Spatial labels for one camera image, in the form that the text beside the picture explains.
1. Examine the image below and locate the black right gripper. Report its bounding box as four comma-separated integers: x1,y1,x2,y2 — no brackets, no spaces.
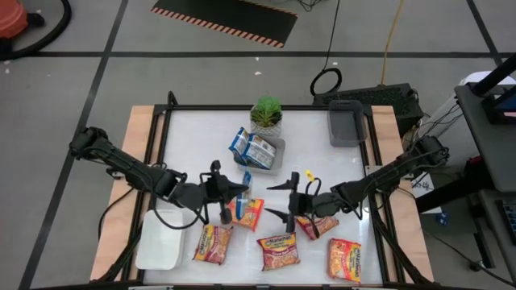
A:
264,172,343,234

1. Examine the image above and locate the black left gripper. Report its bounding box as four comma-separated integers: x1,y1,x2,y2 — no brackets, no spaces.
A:
173,159,250,225

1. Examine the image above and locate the blue ramen packet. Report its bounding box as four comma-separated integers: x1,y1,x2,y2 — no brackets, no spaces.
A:
235,170,254,222
241,134,278,170
228,126,251,166

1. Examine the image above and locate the orange chicken ramen packet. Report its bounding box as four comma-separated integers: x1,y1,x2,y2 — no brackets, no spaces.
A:
227,197,266,233

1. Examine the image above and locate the red roast beef ramen packet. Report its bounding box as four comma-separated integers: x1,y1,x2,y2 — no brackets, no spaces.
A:
192,224,234,266
256,232,302,271
327,238,363,283
296,215,339,242

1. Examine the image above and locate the light grey plastic bin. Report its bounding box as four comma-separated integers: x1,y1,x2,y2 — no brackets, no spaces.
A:
232,135,287,176

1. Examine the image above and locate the green plant in white pot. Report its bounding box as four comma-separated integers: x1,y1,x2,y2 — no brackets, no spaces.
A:
249,95,284,139

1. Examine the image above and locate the white plastic bin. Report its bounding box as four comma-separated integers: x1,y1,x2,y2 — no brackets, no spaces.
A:
135,209,186,271

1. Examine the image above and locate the dark grey plastic bin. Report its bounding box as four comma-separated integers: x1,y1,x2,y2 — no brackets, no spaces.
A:
327,99,368,148

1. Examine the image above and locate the light wooden side board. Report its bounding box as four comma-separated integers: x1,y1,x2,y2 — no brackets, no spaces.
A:
89,105,167,282
370,105,435,283

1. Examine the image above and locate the white paper sheet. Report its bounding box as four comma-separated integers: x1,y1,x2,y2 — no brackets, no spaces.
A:
410,168,439,198

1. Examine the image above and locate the black desk leg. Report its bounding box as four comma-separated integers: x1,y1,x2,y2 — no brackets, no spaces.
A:
414,155,499,214

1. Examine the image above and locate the black hazard-striped floor mat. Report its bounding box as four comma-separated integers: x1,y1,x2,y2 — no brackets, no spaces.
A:
151,0,299,49

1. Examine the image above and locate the grey desk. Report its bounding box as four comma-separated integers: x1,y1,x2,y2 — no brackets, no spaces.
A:
454,84,516,193

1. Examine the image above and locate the black keyboard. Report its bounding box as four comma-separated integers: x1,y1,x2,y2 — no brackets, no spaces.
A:
496,199,516,247

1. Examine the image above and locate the black desk monitor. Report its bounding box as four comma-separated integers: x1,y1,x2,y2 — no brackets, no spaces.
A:
481,94,516,126

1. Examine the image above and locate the black slanted pole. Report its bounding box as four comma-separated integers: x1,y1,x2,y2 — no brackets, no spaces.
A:
469,54,516,97

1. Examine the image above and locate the orange vacuum cleaner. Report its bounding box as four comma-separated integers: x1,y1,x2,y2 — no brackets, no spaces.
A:
0,0,28,39

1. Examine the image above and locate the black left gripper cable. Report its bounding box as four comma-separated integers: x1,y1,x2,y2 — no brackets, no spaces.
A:
152,160,210,231

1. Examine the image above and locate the black table frame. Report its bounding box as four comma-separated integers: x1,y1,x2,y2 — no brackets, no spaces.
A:
94,90,436,290

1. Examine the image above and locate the black left base cable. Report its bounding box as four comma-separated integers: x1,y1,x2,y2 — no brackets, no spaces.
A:
98,185,136,242

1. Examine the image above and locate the long black hanging cable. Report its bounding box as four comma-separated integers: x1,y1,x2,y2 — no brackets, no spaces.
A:
309,0,343,97

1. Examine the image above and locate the long yellow hanging cable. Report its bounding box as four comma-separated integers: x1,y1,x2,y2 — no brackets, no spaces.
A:
380,0,406,86

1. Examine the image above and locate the black floor cable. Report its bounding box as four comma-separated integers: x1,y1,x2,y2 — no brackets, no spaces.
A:
421,229,516,288

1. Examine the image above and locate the black vacuum hose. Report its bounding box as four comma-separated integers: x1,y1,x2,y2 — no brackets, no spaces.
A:
0,0,73,61

